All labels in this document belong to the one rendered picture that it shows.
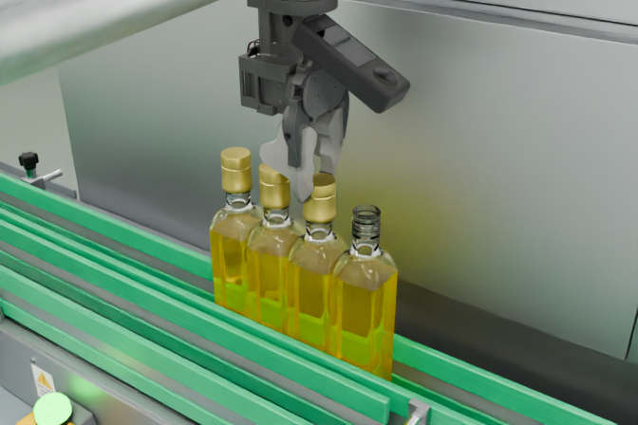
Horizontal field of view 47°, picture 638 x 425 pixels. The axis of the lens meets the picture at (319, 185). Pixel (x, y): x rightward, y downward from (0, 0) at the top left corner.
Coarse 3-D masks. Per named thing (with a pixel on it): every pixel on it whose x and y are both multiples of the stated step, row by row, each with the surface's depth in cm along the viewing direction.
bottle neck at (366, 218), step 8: (360, 208) 76; (368, 208) 76; (376, 208) 76; (352, 216) 76; (360, 216) 74; (368, 216) 74; (376, 216) 74; (352, 224) 75; (360, 224) 74; (368, 224) 74; (376, 224) 75; (352, 232) 76; (360, 232) 75; (368, 232) 75; (376, 232) 75; (352, 240) 76; (360, 240) 75; (368, 240) 75; (376, 240) 76; (352, 248) 77; (360, 248) 76; (368, 248) 76; (376, 248) 76; (360, 256) 76; (368, 256) 76
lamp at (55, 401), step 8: (40, 400) 91; (48, 400) 91; (56, 400) 91; (64, 400) 91; (40, 408) 90; (48, 408) 90; (56, 408) 90; (64, 408) 91; (40, 416) 90; (48, 416) 90; (56, 416) 90; (64, 416) 91; (40, 424) 90; (48, 424) 90; (56, 424) 90; (64, 424) 91
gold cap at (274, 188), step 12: (264, 168) 79; (264, 180) 79; (276, 180) 79; (288, 180) 80; (264, 192) 80; (276, 192) 79; (288, 192) 80; (264, 204) 80; (276, 204) 80; (288, 204) 81
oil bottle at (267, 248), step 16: (256, 224) 83; (288, 224) 82; (256, 240) 82; (272, 240) 81; (288, 240) 81; (256, 256) 83; (272, 256) 81; (256, 272) 84; (272, 272) 82; (256, 288) 85; (272, 288) 83; (256, 304) 86; (272, 304) 84; (256, 320) 87; (272, 320) 86; (288, 336) 86
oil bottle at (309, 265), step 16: (304, 240) 80; (336, 240) 80; (288, 256) 80; (304, 256) 79; (320, 256) 78; (336, 256) 79; (288, 272) 81; (304, 272) 80; (320, 272) 78; (288, 288) 82; (304, 288) 81; (320, 288) 79; (288, 304) 83; (304, 304) 82; (320, 304) 80; (288, 320) 84; (304, 320) 83; (320, 320) 81; (304, 336) 84; (320, 336) 82
